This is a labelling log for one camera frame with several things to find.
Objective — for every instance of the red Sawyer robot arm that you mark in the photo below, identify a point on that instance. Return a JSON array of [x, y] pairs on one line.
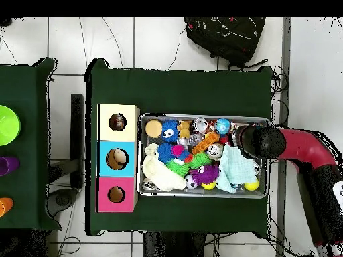
[[302, 150]]

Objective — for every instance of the shallow metal mesh bin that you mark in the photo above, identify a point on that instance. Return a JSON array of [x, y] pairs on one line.
[[150, 140]]

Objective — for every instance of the wooden three-hole box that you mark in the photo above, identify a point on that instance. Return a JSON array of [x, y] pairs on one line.
[[107, 133]]

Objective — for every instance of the blue spiky ball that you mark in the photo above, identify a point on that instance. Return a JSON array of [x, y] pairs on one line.
[[165, 152]]

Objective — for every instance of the blue spiky toy with eyes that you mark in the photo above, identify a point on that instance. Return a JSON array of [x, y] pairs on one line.
[[172, 125]]

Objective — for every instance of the orange foam disc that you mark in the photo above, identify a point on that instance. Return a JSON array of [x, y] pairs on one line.
[[153, 128]]

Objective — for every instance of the silver-top soda can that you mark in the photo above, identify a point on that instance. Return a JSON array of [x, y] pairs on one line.
[[199, 125]]

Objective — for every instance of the cream knitted cloth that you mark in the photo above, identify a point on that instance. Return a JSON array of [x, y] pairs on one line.
[[160, 174]]

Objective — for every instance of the orange plastic tray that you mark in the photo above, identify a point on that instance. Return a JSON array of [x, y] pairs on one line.
[[205, 142]]

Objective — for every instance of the purple spiky monster toy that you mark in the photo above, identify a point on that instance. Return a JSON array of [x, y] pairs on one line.
[[207, 174]]

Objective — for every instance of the dark green tablecloth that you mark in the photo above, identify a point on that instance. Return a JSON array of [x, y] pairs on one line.
[[187, 91], [26, 80]]

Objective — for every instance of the globe print ball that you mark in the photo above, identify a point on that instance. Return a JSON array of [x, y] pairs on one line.
[[223, 126]]

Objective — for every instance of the mint green knitted cloth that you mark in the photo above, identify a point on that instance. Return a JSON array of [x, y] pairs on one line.
[[235, 168]]

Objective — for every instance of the black backpack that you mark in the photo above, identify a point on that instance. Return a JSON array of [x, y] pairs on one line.
[[227, 37]]

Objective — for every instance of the dark gray rounded base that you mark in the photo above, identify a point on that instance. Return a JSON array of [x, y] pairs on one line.
[[63, 199]]

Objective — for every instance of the purple cup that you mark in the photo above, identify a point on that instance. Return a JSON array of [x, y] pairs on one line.
[[9, 166]]

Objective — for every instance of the lime green bowl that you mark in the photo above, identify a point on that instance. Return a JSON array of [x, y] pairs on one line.
[[8, 125]]

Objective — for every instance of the orange cup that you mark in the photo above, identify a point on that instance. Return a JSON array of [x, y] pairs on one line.
[[5, 206]]

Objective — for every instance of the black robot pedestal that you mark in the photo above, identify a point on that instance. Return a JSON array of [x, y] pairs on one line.
[[171, 246]]

